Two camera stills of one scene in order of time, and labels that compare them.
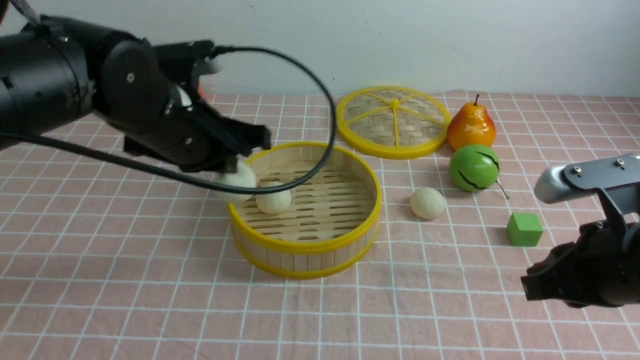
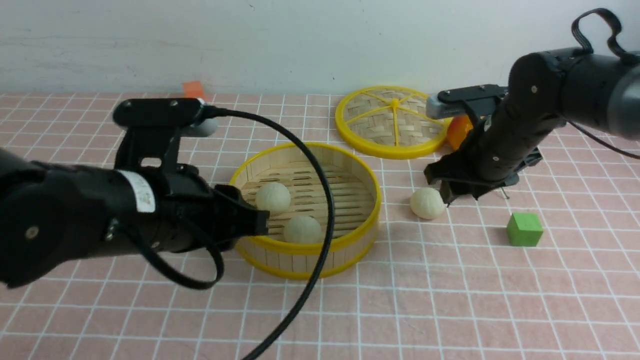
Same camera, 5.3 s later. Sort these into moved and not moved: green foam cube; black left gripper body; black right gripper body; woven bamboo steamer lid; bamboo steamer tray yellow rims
Moved: black right gripper body; black left gripper body
Not moved: green foam cube; bamboo steamer tray yellow rims; woven bamboo steamer lid
